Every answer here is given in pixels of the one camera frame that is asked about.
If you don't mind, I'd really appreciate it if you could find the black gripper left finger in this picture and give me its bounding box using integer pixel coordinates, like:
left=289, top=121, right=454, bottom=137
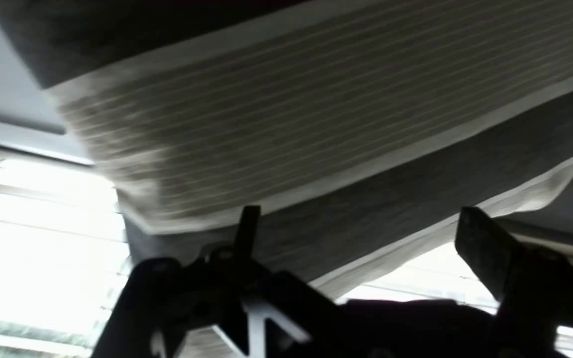
left=90, top=205, right=283, bottom=358

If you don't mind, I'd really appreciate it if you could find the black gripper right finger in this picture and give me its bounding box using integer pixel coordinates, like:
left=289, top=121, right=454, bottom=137
left=454, top=205, right=573, bottom=358

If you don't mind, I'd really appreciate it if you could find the white striped knit cloth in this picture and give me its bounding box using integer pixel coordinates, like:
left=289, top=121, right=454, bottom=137
left=0, top=0, right=573, bottom=300

